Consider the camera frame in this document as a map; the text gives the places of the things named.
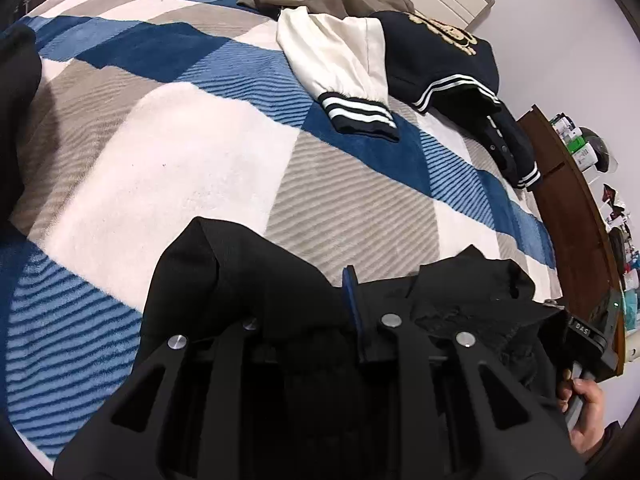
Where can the black zip jacket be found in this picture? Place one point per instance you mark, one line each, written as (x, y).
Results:
(240, 270)

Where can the pile of small dresser clutter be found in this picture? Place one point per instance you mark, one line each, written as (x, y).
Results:
(622, 240)

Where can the black garment with red stripes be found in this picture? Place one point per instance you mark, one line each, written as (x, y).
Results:
(15, 110)

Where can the black helmet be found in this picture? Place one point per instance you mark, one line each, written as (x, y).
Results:
(602, 150)

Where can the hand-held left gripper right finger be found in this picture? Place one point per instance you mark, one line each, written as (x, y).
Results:
(354, 305)

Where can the person's right forearm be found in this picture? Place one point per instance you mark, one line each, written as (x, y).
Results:
(605, 452)

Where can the blue plaid blanket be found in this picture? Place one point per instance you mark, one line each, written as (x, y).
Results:
(175, 160)

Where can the teal packet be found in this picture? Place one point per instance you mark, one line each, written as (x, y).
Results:
(631, 307)

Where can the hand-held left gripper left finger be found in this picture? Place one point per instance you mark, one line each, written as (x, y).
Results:
(235, 355)

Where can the brown garment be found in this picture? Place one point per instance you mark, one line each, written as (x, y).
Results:
(340, 2)

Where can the person's right hand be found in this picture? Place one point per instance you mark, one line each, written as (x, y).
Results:
(587, 415)

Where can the navy varsity jacket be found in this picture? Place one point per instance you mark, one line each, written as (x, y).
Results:
(440, 60)

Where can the dark wooden dresser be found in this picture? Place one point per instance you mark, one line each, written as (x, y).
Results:
(570, 220)

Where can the green white bottle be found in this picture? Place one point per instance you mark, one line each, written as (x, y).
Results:
(586, 159)

